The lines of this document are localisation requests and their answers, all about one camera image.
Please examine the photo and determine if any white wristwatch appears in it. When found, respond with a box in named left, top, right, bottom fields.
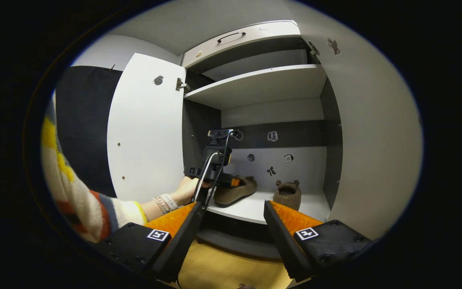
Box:
left=159, top=193, right=179, bottom=212

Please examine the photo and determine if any black cable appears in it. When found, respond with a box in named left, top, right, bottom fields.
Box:
left=206, top=129, right=239, bottom=206

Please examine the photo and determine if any white cabinet door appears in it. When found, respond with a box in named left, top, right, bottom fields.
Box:
left=295, top=0, right=423, bottom=241
left=107, top=53, right=187, bottom=203

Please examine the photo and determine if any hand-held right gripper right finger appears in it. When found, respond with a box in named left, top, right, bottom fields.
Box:
left=263, top=200, right=373, bottom=281

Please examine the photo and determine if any brown fuzzy shoe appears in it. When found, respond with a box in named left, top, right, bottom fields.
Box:
left=273, top=180, right=302, bottom=211
left=214, top=176, right=258, bottom=208

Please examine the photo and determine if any white cable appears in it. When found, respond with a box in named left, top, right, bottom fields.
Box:
left=192, top=151, right=220, bottom=202

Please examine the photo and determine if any white cabinet drawer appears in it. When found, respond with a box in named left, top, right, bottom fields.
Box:
left=182, top=20, right=302, bottom=69

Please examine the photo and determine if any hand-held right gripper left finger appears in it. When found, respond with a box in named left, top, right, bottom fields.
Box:
left=95, top=201, right=204, bottom=283

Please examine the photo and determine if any white shoe cabinet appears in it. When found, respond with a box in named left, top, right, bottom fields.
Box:
left=181, top=20, right=344, bottom=259

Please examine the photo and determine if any beaded bracelet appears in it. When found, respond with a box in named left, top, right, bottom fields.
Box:
left=153, top=196, right=169, bottom=215

